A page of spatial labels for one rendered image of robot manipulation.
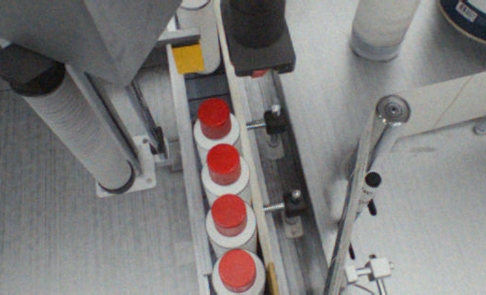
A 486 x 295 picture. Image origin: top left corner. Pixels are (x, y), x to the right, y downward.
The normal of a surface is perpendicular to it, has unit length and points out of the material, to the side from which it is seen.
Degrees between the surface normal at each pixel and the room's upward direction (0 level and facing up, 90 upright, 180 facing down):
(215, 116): 2
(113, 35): 90
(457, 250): 0
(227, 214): 3
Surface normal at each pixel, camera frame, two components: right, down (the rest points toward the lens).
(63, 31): -0.40, 0.82
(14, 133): 0.00, -0.45
